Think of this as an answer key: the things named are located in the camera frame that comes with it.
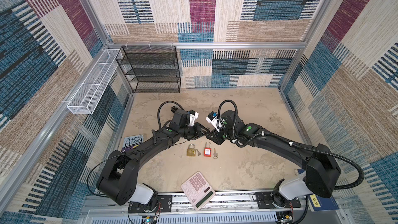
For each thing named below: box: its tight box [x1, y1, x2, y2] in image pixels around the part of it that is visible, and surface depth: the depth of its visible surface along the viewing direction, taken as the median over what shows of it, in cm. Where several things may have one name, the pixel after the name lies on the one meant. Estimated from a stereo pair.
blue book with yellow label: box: [308, 193, 340, 212], surface depth 73 cm
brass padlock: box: [186, 143, 196, 157], surface depth 91 cm
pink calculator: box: [180, 171, 217, 212], surface depth 77 cm
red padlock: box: [204, 141, 212, 158], surface depth 90 cm
